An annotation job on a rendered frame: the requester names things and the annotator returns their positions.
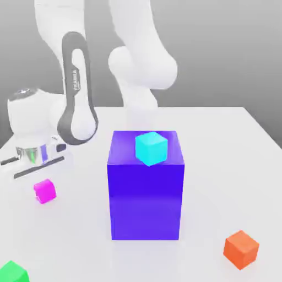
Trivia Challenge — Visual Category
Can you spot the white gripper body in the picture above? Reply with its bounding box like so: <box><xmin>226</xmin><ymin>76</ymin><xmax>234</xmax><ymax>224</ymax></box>
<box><xmin>8</xmin><ymin>151</ymin><xmax>74</xmax><ymax>188</ymax></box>

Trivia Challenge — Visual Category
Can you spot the small magenta cube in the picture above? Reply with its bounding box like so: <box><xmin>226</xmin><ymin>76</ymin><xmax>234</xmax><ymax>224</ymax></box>
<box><xmin>33</xmin><ymin>178</ymin><xmax>57</xmax><ymax>205</ymax></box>

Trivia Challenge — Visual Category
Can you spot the small green cube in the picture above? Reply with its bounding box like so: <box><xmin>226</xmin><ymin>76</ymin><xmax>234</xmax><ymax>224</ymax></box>
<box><xmin>0</xmin><ymin>260</ymin><xmax>30</xmax><ymax>282</ymax></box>

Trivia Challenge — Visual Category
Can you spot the small cyan cube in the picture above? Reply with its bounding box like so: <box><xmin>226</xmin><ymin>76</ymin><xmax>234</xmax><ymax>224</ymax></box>
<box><xmin>134</xmin><ymin>131</ymin><xmax>169</xmax><ymax>167</ymax></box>

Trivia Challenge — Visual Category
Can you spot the small orange cube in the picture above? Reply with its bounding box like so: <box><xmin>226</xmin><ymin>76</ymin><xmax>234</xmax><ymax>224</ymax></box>
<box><xmin>223</xmin><ymin>230</ymin><xmax>260</xmax><ymax>271</ymax></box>

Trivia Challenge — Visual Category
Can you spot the large blue box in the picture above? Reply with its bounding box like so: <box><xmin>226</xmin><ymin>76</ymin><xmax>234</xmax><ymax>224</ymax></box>
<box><xmin>107</xmin><ymin>130</ymin><xmax>185</xmax><ymax>241</ymax></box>

